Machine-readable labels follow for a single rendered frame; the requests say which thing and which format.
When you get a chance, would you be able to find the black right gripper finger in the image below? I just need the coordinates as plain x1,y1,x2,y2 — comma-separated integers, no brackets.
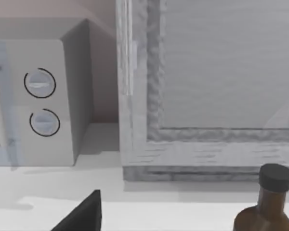
50,189,103,231

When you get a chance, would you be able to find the pale microwave knob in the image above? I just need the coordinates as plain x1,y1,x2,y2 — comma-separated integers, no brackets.
24,67,57,99
29,108,61,137

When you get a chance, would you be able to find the pale microwave oven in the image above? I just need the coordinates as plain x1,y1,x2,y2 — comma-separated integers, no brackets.
0,17,119,167

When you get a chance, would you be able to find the brown bottle with black cap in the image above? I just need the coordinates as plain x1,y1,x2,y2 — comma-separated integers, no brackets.
233,163,289,231

